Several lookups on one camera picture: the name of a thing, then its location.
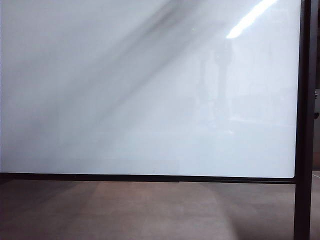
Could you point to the black whiteboard stand post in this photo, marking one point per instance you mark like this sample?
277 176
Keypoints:
302 140

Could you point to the black table edge strip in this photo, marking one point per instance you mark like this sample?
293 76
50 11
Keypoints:
100 178

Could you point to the black stand locking knob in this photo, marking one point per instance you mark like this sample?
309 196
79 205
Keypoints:
315 94
313 116

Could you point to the white whiteboard with black frame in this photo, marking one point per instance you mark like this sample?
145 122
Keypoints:
140 100

